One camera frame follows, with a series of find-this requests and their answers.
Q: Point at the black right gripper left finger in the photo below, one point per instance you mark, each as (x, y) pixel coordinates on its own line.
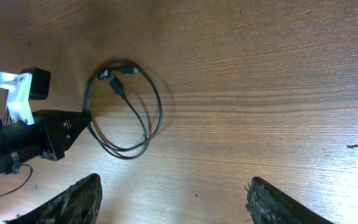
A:
(78, 204)

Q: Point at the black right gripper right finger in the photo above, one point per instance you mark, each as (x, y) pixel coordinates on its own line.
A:
(268, 204)

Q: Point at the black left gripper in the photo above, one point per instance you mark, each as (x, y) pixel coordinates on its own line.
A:
(60, 128)

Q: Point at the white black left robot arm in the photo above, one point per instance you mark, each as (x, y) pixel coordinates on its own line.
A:
(20, 143)

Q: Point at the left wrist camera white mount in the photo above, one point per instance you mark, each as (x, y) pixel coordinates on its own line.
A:
(30, 84)

